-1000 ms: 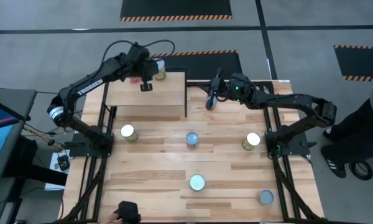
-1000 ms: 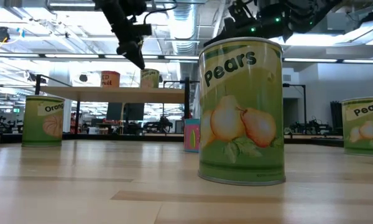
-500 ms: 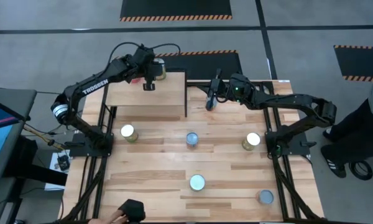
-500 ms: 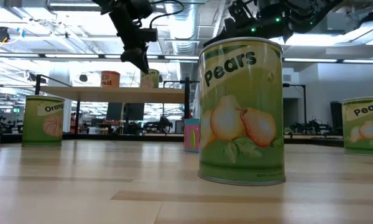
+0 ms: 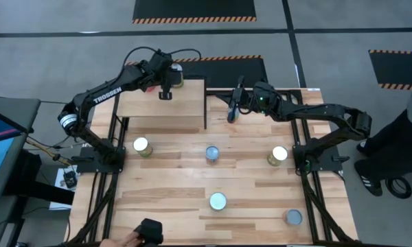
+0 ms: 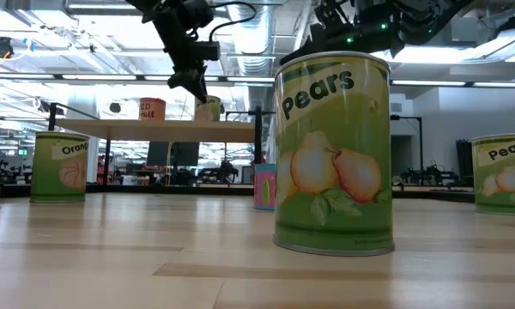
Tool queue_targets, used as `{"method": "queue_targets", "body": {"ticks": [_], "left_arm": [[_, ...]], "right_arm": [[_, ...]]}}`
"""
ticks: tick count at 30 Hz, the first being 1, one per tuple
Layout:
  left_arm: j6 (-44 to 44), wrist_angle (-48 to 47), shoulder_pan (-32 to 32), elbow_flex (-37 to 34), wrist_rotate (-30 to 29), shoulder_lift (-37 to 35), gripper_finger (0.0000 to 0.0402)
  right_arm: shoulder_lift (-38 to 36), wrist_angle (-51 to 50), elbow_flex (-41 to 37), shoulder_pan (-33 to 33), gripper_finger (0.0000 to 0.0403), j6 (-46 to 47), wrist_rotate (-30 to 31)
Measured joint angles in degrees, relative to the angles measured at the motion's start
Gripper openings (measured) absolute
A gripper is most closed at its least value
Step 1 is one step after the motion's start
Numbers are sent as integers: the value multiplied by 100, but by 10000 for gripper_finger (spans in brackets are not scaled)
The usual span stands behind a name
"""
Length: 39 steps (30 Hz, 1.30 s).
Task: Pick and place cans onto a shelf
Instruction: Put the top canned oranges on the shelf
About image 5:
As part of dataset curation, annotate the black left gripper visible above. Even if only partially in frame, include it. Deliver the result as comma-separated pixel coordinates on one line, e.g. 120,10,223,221
142,49,174,102

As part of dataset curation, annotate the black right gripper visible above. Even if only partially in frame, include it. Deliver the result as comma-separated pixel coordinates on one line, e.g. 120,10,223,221
226,75,283,125

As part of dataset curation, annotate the green oranges label can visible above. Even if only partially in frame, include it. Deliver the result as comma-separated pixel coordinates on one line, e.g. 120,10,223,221
170,62,185,89
133,137,155,158

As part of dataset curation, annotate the pink and teal label can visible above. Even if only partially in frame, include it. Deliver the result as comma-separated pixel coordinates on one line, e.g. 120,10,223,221
205,145,220,164

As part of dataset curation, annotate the black hazard-striped floor mat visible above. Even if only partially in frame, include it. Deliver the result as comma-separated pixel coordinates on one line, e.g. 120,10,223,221
122,54,269,89
367,49,412,91
132,0,258,25

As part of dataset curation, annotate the small black device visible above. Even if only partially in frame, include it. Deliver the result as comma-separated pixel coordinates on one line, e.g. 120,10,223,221
62,170,78,189

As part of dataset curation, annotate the tin can with silver lid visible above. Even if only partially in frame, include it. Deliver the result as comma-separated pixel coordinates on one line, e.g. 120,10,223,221
282,208,304,226

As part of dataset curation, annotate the white paper sheet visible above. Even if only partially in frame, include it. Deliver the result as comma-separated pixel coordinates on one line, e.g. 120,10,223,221
49,164,79,211

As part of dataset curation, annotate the black handheld device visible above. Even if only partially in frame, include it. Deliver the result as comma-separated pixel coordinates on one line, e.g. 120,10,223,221
133,218,165,246

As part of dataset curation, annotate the person's hand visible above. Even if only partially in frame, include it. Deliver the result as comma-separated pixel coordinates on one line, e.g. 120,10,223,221
99,231,142,247

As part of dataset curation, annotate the person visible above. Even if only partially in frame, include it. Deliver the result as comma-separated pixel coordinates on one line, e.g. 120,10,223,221
354,77,412,198

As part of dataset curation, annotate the monitor with blue screen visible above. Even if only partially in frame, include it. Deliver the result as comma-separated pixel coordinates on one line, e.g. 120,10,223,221
0,104,34,202

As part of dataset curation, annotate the wooden shelf with black frame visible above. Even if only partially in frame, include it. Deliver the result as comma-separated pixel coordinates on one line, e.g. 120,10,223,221
113,78,209,130

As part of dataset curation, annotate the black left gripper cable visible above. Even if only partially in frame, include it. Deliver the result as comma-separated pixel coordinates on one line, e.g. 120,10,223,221
123,46,203,69

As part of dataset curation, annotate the black aluminium rig frame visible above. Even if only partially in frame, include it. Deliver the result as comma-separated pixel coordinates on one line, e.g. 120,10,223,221
64,87,360,246

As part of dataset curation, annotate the coiled black cable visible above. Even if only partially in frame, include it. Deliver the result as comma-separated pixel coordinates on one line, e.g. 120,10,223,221
385,176,412,200

